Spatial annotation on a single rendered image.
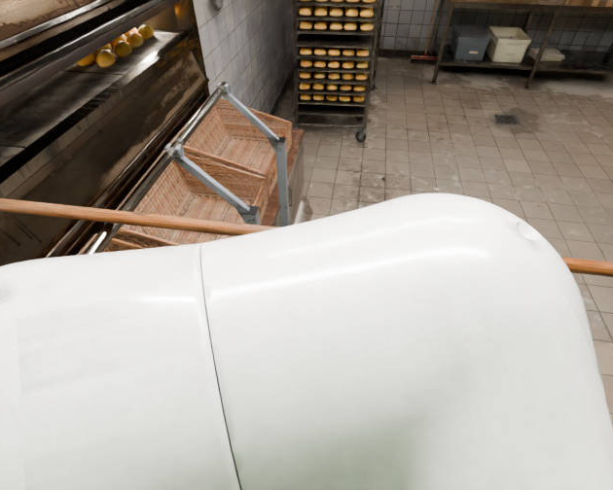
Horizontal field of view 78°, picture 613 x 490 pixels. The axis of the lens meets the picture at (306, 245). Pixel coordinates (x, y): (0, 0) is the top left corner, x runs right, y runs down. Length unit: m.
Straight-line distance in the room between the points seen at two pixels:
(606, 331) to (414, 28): 4.29
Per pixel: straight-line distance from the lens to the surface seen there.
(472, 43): 5.17
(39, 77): 1.17
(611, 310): 2.76
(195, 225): 0.87
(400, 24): 5.72
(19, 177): 1.32
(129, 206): 1.03
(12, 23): 1.33
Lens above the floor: 1.75
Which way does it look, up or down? 44 degrees down
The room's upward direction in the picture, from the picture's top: straight up
